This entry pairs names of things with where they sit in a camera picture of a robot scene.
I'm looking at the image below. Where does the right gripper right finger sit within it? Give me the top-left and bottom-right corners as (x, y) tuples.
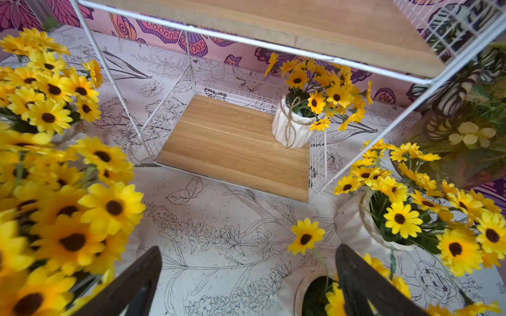
(335, 244), (426, 316)

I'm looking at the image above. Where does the green leafy potted plant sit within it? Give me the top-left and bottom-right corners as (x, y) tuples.
(405, 1), (505, 189)

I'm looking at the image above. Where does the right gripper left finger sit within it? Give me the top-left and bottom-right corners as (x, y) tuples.
(73, 246), (162, 316)

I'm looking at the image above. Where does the sunflower pot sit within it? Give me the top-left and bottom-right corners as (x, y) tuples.
(335, 140), (505, 277)
(264, 52), (373, 149)
(1, 130), (145, 315)
(1, 28), (104, 136)
(289, 213), (505, 315)

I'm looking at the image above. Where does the white wire wooden shelf unit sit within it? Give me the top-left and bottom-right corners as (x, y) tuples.
(84, 1), (505, 202)

